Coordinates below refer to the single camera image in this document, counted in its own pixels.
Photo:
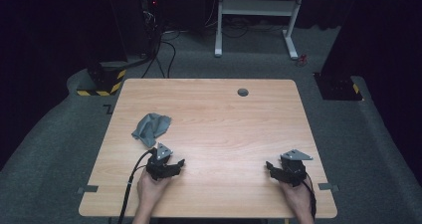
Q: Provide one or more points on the black floor tape mark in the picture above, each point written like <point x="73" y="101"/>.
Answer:
<point x="108" y="109"/>

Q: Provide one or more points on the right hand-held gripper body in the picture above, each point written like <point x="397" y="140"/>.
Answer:
<point x="293" y="171"/>

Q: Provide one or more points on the grey tape strip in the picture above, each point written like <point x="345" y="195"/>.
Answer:
<point x="327" y="186"/>
<point x="89" y="188"/>

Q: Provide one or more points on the person's left hand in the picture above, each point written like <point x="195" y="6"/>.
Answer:
<point x="149" y="190"/>

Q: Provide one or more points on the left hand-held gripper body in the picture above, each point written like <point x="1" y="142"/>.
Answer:
<point x="156" y="166"/>

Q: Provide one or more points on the white metal stand frame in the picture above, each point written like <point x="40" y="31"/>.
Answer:
<point x="257" y="7"/>

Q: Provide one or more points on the black yellow striped stand base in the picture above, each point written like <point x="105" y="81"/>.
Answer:
<point x="105" y="79"/>

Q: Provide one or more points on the dark equipment rack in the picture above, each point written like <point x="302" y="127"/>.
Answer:
<point x="151" y="5"/>

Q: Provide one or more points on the small red floor object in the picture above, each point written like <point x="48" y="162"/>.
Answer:
<point x="302" y="60"/>

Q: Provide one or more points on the grey-blue cleaning cloth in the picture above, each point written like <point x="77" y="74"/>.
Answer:
<point x="151" y="127"/>

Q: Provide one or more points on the grey round table grommet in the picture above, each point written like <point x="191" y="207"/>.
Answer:
<point x="243" y="92"/>

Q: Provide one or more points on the person's right hand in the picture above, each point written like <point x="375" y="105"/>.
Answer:
<point x="298" y="199"/>

